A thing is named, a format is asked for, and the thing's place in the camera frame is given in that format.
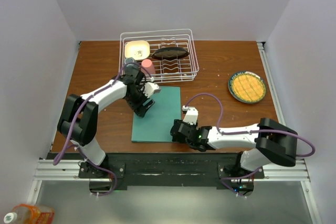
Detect right side aluminium rail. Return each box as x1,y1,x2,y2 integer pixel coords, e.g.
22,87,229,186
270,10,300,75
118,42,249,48
256,42,286,125

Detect dark brown oval plate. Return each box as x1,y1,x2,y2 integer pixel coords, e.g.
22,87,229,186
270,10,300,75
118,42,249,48
151,47,190,60

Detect yellow patterned round plate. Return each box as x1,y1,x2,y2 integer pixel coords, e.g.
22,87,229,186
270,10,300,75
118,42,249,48
228,71,267,104

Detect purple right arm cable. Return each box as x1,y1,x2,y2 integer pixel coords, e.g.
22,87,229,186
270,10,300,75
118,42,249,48
183,93,316,198

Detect pink cup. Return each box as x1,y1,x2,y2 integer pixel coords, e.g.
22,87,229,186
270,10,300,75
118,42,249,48
141,59,156,75

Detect aluminium frame rail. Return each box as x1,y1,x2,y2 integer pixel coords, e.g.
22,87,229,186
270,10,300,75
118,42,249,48
33,159,322,223

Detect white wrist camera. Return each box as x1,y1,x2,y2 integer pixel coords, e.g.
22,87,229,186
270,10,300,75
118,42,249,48
182,105,198,125
143,82,161,98

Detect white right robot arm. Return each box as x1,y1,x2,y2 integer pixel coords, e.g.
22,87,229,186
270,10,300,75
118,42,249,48
170,118,297,178

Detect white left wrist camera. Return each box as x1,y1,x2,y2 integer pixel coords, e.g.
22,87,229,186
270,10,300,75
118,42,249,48
143,82,161,98

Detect orange drink bottle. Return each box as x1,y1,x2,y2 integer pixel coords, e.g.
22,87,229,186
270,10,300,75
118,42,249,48
3,204,55,224

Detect cream square bowl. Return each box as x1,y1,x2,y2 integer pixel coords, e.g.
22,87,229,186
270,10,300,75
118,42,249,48
124,40,150,61

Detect grey-blue mug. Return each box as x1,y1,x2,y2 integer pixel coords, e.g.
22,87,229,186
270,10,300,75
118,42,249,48
123,57,137,65

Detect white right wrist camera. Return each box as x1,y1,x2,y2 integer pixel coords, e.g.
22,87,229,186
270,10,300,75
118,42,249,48
182,105,198,125

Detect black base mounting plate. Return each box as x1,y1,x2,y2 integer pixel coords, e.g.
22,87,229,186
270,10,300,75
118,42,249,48
79,153,264,193

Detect white wire dish rack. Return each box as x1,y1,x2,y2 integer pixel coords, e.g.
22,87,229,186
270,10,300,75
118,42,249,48
119,29,199,83

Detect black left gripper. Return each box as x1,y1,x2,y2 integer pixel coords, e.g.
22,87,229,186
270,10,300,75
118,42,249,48
125,86,154,118

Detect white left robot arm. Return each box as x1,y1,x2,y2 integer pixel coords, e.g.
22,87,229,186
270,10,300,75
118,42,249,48
53,63,161,178

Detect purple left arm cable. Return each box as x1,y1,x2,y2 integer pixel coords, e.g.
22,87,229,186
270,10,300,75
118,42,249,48
52,62,155,197

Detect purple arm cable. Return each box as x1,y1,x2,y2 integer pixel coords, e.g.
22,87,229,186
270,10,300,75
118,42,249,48
52,62,155,197
183,93,316,198

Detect teal file folder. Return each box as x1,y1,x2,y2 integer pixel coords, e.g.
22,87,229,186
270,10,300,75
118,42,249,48
131,86,181,143

